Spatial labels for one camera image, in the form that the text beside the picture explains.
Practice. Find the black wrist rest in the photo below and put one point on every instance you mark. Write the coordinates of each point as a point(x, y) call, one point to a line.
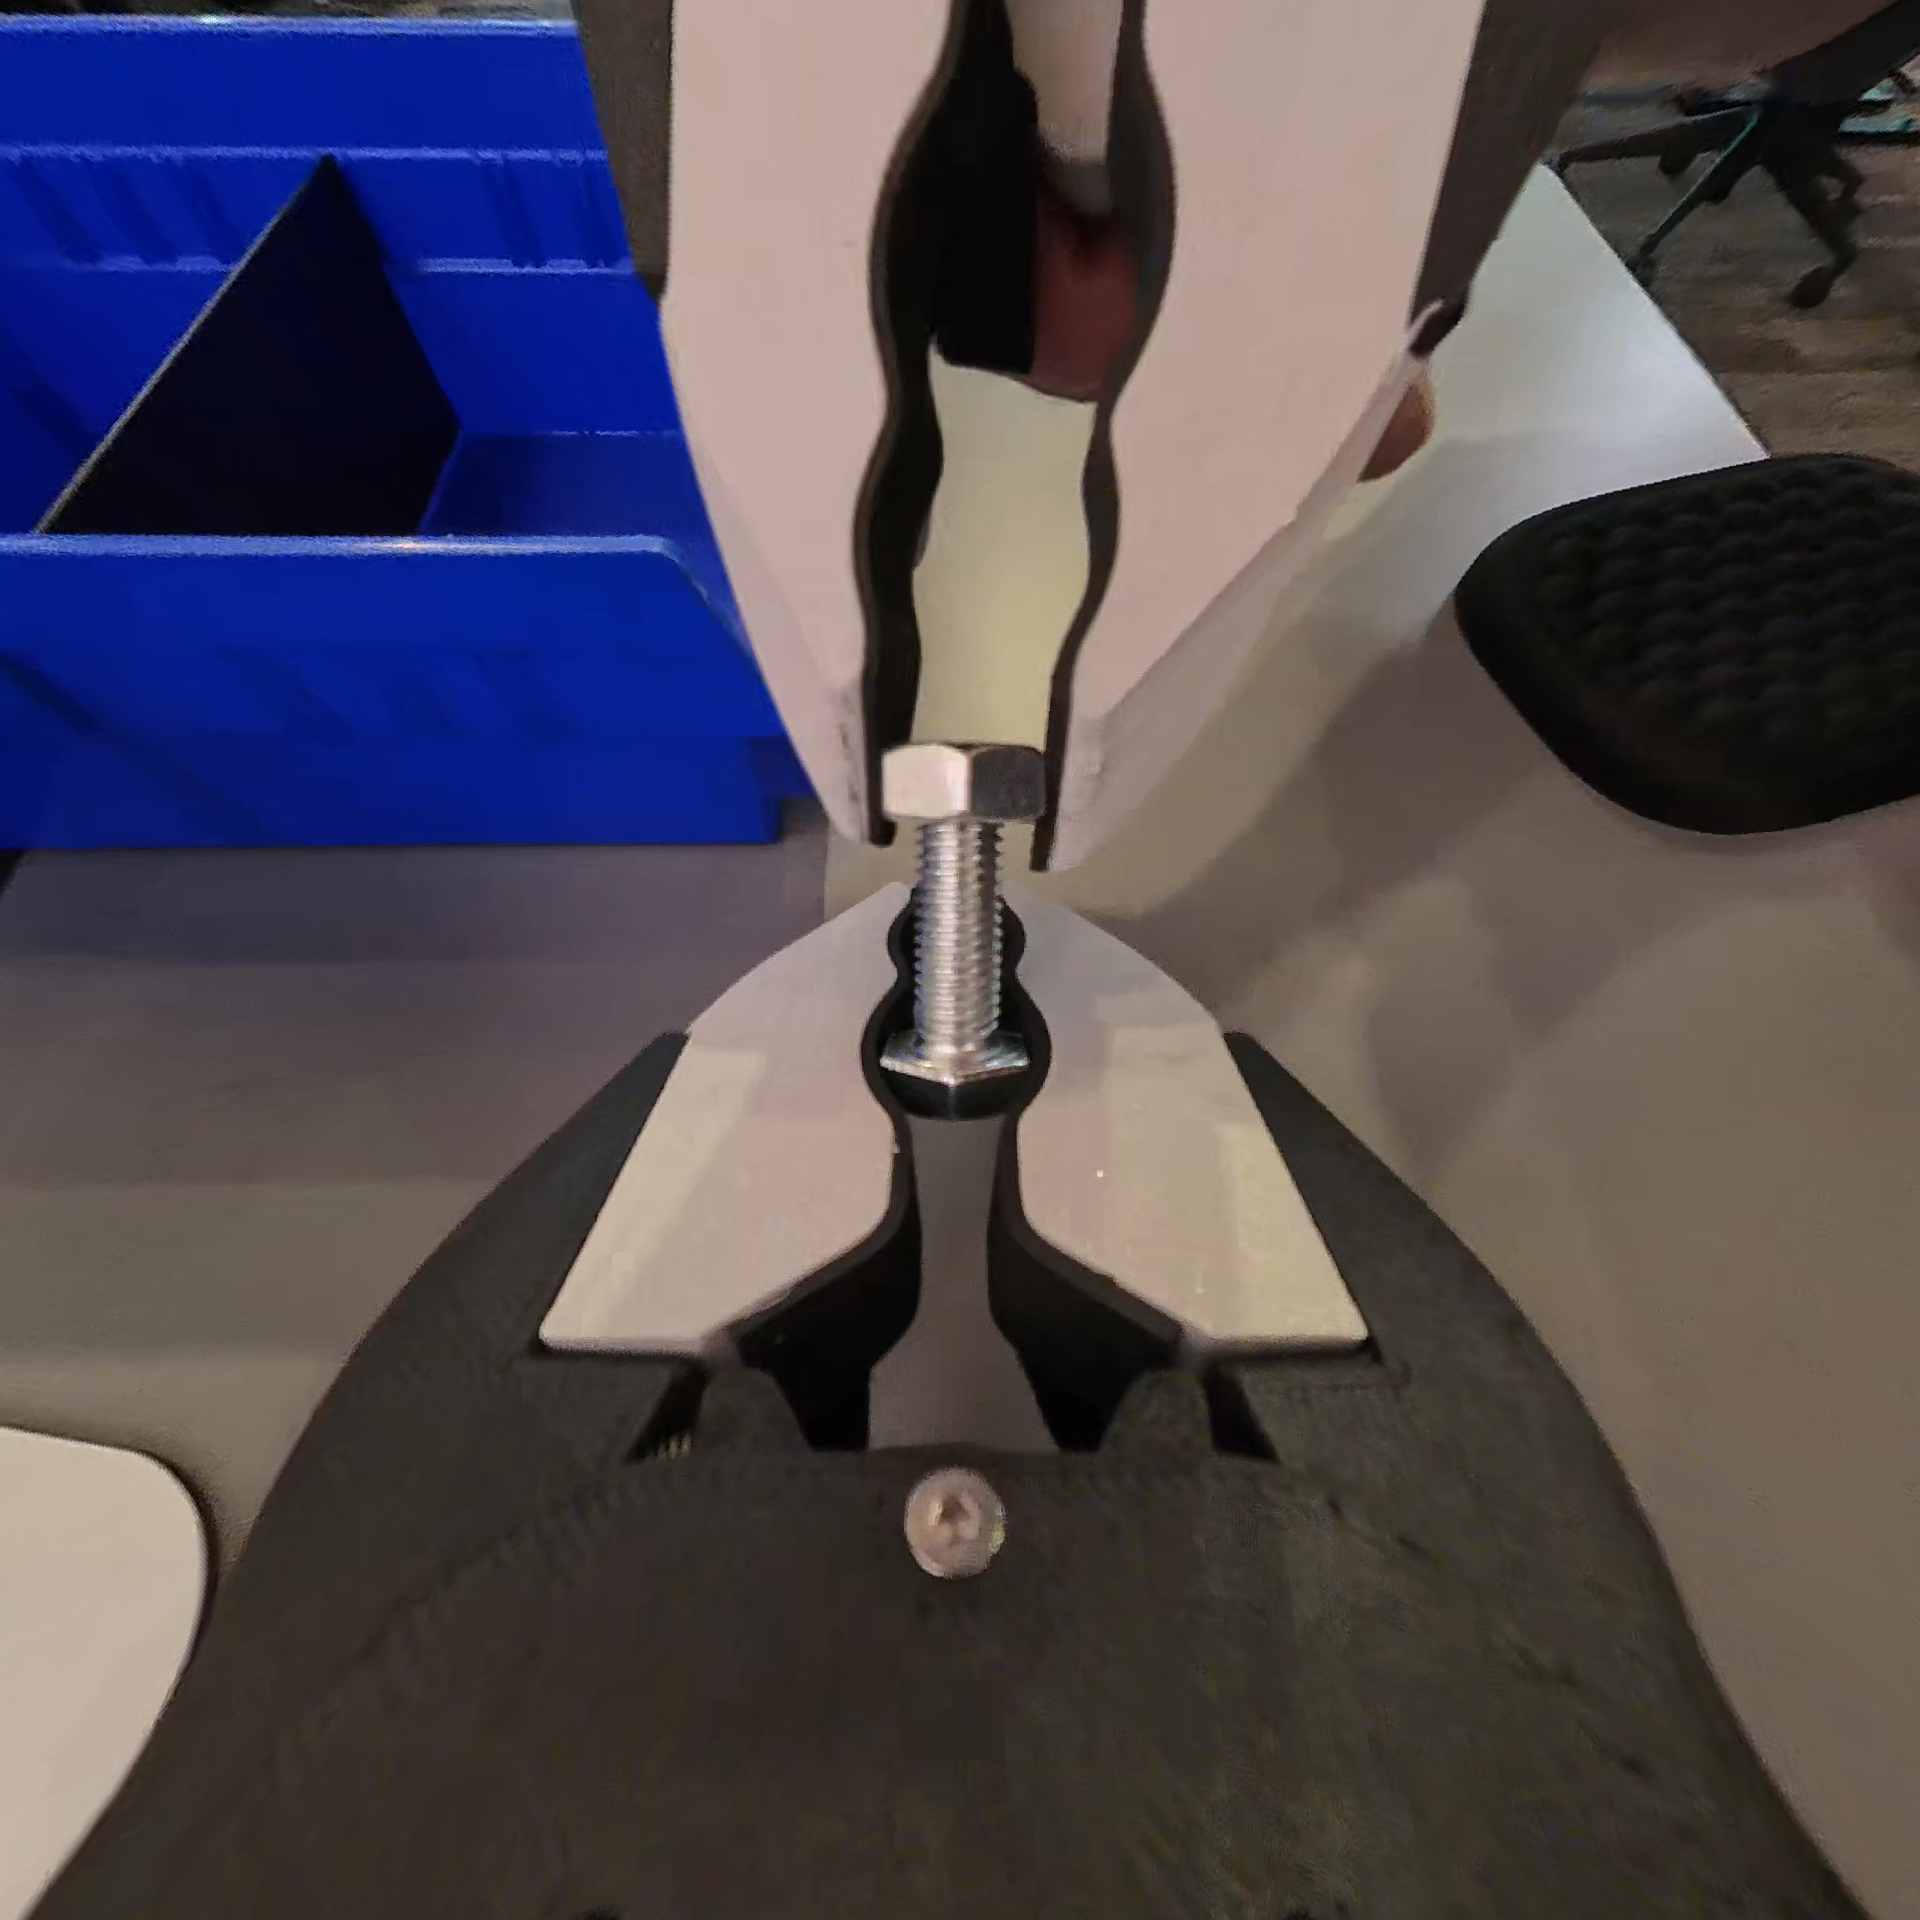
point(1695, 646)

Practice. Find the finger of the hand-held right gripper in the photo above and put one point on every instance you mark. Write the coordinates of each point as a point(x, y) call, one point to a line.
point(1277, 300)
point(765, 300)

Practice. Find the silver hex nut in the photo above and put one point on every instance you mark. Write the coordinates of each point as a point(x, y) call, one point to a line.
point(930, 783)

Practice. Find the black office chair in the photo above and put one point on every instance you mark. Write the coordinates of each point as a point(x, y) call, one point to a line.
point(1785, 107)

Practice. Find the blue plastic bin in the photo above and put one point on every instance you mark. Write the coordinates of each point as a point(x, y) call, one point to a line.
point(301, 706)

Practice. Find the person's right hand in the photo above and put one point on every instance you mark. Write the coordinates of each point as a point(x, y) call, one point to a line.
point(1080, 300)

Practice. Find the silver hex bolt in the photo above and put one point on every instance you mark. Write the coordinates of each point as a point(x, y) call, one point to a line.
point(953, 961)

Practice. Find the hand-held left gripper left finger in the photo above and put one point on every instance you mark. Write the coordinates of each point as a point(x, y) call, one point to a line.
point(734, 1171)

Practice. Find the white metal stand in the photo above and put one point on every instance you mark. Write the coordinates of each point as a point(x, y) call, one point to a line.
point(75, 1652)

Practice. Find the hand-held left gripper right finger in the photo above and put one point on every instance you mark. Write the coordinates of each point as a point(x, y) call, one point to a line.
point(1185, 1185)

